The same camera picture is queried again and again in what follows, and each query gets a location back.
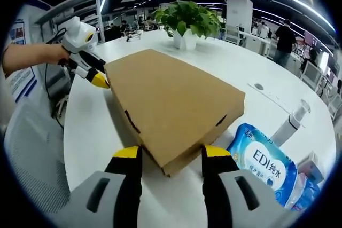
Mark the black cable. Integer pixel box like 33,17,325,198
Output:
43,29,69,130

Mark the blue white banner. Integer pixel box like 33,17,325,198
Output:
7,17,38,104

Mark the brown cardboard shoe box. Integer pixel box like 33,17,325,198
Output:
103,48,246,178

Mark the purple screen monitor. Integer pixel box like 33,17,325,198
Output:
304,30,325,50

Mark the small white carton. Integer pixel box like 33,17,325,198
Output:
296,151,325,184

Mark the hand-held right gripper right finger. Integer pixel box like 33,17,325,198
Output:
200,144,294,228

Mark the white spray bottle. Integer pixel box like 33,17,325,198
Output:
269,99,313,146

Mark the blue flowered tissue pack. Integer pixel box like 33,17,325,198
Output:
290,171,322,213

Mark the blue white wet wipes pack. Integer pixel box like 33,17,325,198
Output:
226,122,299,209

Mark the potted green plant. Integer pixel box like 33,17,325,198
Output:
151,0,223,51

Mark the small white device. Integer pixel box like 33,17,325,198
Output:
125,33,143,43

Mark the white office chair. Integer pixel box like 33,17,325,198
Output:
223,24,242,45
299,61,323,88

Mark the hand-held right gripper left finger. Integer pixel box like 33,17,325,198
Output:
57,145,144,228

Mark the person's left hand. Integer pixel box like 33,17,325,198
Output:
49,44,71,65

